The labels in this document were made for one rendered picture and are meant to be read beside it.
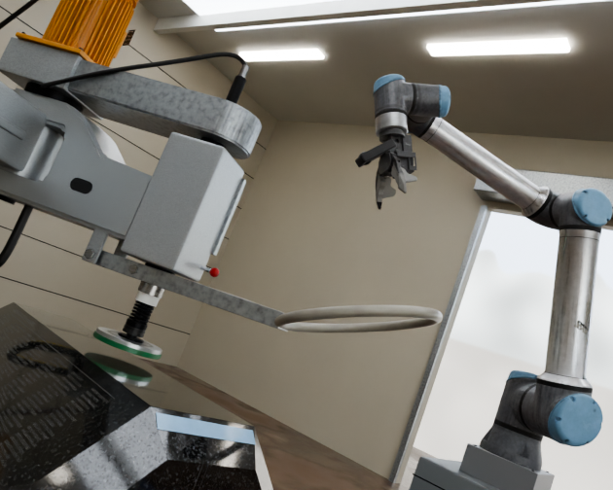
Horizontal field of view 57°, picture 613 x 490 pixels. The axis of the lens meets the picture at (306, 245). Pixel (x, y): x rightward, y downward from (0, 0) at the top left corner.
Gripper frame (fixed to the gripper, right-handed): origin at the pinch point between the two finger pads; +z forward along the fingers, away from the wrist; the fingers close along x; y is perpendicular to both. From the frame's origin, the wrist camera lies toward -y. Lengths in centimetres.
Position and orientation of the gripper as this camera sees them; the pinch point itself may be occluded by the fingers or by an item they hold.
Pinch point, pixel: (389, 201)
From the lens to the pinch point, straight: 154.9
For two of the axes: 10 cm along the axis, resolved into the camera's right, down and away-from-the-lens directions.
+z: 0.2, 9.7, -2.4
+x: -3.3, 2.3, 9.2
